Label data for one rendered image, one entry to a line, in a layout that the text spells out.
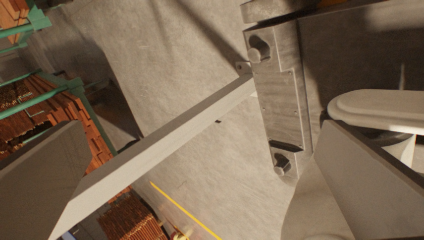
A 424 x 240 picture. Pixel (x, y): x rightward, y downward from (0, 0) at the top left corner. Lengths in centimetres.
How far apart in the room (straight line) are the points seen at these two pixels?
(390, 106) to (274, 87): 29
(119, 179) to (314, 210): 45
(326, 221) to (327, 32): 38
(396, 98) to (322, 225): 25
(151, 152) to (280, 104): 37
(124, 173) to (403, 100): 57
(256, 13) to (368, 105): 31
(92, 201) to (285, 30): 58
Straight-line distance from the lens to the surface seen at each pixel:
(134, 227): 550
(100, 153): 203
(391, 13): 49
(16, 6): 185
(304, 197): 30
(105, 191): 59
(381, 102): 41
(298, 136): 64
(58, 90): 211
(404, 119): 38
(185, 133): 64
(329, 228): 24
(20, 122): 959
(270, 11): 54
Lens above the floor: 66
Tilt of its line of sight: 32 degrees down
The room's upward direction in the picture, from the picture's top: 126 degrees counter-clockwise
